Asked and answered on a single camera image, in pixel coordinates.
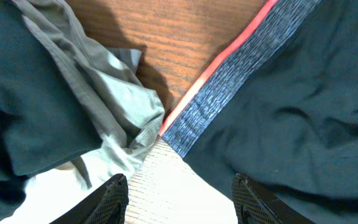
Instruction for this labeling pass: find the black folded garment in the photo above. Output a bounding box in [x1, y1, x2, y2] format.
[0, 1, 101, 221]

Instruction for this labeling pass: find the white folded garment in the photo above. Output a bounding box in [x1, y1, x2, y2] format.
[0, 149, 136, 224]

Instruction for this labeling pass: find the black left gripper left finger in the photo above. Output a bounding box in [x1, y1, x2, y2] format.
[51, 174, 129, 224]

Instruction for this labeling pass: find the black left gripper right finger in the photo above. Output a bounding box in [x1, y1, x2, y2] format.
[231, 174, 313, 224]

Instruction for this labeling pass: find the black leggings red waistband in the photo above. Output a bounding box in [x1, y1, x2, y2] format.
[160, 0, 358, 223]

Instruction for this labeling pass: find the grey folded garment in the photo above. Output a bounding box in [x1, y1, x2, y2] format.
[14, 0, 165, 187]

